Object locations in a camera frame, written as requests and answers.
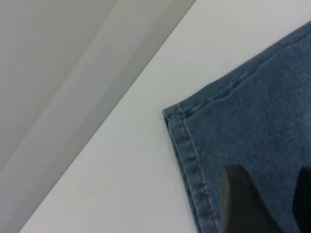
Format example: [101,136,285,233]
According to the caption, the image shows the blue denim pants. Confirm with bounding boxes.
[162,20,311,233]

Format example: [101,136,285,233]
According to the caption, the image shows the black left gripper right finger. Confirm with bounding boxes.
[293,165,311,233]

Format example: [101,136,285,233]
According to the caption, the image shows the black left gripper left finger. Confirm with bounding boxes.
[219,164,285,233]

